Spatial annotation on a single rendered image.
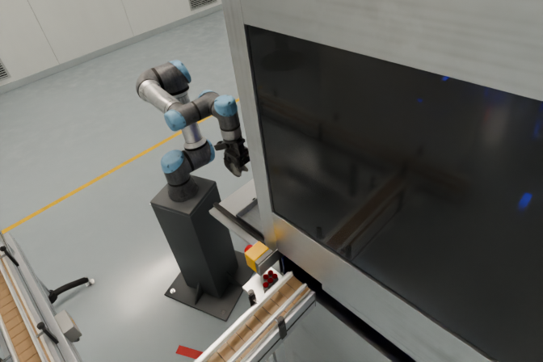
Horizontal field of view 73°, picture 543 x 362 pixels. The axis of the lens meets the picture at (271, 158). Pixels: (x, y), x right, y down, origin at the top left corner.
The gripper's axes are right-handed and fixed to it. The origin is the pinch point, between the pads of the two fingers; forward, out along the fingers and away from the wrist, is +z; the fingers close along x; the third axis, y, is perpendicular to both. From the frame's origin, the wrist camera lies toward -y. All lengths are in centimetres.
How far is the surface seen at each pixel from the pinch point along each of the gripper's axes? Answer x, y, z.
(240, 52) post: -12, 31, -63
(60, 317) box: -83, -43, 55
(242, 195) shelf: 5.4, -7.7, 21.6
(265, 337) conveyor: -34, 49, 16
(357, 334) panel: -12, 68, 22
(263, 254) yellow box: -17.5, 32.3, 6.6
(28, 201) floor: -70, -226, 110
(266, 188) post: -12.4, 33.3, -21.3
